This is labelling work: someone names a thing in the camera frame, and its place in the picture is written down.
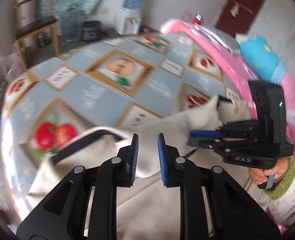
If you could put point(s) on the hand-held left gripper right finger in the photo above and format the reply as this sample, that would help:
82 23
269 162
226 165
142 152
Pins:
162 160

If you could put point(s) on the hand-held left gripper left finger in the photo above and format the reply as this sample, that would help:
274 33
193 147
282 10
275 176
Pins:
133 160

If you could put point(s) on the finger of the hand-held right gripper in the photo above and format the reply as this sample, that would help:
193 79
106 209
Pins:
205 142
205 133

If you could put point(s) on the cream jacket with black trim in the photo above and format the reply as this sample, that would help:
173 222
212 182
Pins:
147 212

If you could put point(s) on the person's right forearm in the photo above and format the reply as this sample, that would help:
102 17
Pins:
287 200

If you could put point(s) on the person's right hand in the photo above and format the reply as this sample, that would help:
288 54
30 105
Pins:
256 176

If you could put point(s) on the blue and pink pillow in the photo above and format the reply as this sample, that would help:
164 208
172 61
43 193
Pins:
257 52

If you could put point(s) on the patterned fruit print tablecloth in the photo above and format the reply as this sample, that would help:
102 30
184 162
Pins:
100 97

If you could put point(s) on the grey lace cloth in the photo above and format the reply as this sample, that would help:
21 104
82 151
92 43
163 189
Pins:
222 38

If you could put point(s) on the small red container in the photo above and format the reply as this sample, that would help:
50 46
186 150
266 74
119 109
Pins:
197 19

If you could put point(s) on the white water dispenser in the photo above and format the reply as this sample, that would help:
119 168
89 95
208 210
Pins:
131 23

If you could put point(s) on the dark rice cooker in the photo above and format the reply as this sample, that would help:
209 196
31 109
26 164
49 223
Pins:
91 31

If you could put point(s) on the empty clear water jug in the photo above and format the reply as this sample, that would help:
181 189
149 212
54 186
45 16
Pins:
70 27

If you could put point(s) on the green can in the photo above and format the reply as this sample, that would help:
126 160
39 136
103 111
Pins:
43 40

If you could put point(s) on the clear plastic bag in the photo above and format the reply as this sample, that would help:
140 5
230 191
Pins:
10 65

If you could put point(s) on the wooden chair with dark seat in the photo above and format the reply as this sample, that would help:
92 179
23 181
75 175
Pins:
35 27

